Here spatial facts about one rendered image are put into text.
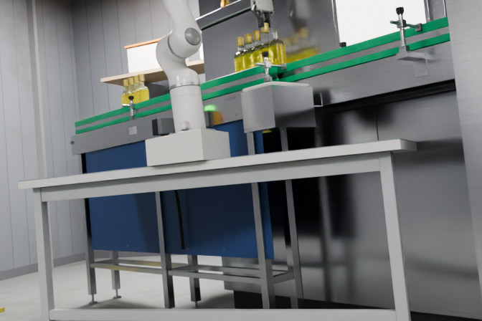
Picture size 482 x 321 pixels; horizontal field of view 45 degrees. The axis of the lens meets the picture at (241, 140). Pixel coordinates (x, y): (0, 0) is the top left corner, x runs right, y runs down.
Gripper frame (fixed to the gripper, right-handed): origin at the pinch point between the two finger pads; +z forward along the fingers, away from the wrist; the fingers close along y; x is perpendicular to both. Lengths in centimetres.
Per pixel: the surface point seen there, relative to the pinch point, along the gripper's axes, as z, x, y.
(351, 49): 23, 49, 4
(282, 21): -2.0, 0.2, -12.0
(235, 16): -14.4, -34.9, -15.1
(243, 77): 24.8, -2.1, 13.8
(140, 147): 46, -89, 14
